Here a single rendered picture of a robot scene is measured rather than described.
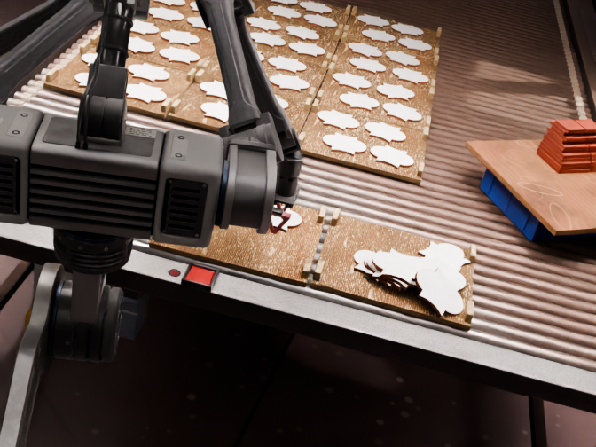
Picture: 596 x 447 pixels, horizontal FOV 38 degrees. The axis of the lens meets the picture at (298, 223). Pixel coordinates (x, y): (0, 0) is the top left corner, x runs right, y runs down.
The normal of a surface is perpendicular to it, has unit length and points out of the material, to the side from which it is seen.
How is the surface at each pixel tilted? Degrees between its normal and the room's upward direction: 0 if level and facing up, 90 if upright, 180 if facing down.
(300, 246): 0
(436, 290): 25
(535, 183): 0
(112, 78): 44
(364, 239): 0
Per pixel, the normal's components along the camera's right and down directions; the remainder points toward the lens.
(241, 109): -0.22, -0.25
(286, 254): 0.18, -0.82
